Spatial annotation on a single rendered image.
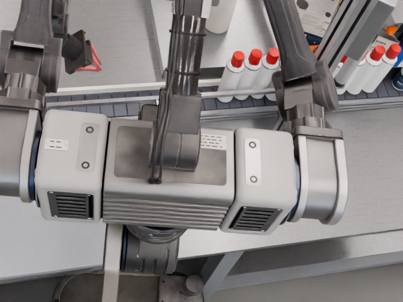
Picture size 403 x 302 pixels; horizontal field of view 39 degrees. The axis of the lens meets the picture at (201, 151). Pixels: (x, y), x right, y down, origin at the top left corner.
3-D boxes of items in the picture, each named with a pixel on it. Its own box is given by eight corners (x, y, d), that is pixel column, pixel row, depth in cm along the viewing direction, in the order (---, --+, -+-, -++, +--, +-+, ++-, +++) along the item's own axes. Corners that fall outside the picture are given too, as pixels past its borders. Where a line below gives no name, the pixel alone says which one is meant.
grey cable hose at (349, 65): (342, 76, 158) (375, 27, 139) (346, 87, 156) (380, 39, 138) (331, 76, 157) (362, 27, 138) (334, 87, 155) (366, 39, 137)
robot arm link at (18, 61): (2, 80, 93) (36, 84, 94) (12, 32, 98) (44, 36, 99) (6, 109, 101) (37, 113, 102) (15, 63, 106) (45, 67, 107)
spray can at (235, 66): (232, 89, 173) (247, 48, 155) (232, 103, 171) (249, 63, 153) (215, 88, 172) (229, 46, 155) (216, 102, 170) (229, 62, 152)
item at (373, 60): (357, 81, 183) (385, 41, 165) (361, 94, 181) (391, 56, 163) (342, 82, 182) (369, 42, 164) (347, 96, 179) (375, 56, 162)
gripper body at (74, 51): (87, 32, 141) (67, 17, 135) (90, 65, 137) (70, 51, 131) (67, 43, 144) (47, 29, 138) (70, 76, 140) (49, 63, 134)
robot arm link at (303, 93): (284, 117, 102) (313, 110, 100) (281, 71, 107) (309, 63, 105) (300, 139, 109) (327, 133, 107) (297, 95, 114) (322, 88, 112)
